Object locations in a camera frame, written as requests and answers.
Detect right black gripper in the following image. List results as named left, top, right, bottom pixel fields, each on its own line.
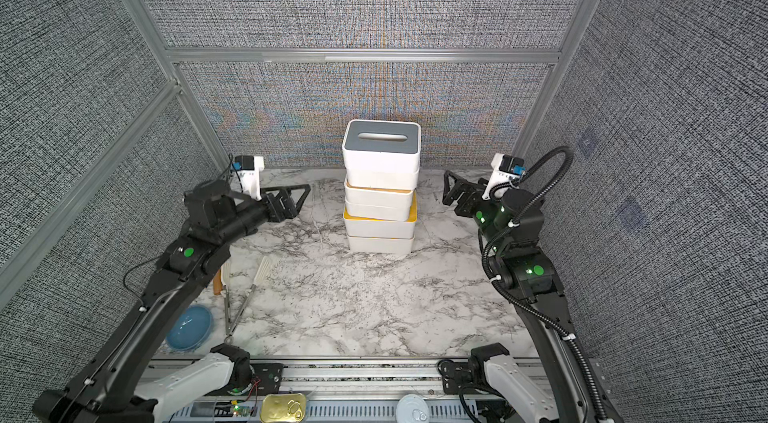
left=448, top=170, right=517, bottom=265

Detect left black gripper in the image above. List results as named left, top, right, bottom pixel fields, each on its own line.
left=216, top=181, right=311, bottom=245

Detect grey lid tissue box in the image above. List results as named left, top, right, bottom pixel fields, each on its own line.
left=342, top=119, right=422, bottom=173
left=346, top=169, right=419, bottom=191

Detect yellow lid tissue box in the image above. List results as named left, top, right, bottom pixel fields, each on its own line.
left=343, top=206, right=418, bottom=238

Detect large bamboo lid tissue box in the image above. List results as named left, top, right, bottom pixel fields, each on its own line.
left=347, top=236, right=415, bottom=255

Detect grey lid tissue box back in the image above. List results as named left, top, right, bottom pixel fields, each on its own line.
left=342, top=119, right=422, bottom=173

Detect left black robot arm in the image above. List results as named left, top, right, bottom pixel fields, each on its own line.
left=33, top=180, right=310, bottom=422

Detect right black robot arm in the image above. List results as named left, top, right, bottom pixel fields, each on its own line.
left=437, top=146, right=622, bottom=422

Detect white slotted spatula tongs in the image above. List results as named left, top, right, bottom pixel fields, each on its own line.
left=220, top=255, right=276, bottom=344

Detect wooden block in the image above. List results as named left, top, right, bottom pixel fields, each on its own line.
left=212, top=269, right=226, bottom=296

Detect blue ceramic bowl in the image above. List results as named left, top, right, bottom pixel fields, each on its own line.
left=165, top=305, right=214, bottom=351

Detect gold sardine tin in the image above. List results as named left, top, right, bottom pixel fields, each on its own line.
left=259, top=393, right=307, bottom=423

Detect white round lid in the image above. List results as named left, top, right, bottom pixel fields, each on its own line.
left=395, top=394, right=430, bottom=423

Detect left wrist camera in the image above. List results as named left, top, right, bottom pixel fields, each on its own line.
left=231, top=155, right=265, bottom=201

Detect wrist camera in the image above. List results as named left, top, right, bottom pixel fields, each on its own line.
left=231, top=155, right=265, bottom=201
left=482, top=153, right=526, bottom=200

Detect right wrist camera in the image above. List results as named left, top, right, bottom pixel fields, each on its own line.
left=482, top=153, right=526, bottom=200

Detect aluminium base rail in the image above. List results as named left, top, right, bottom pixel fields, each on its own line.
left=101, top=356, right=619, bottom=423

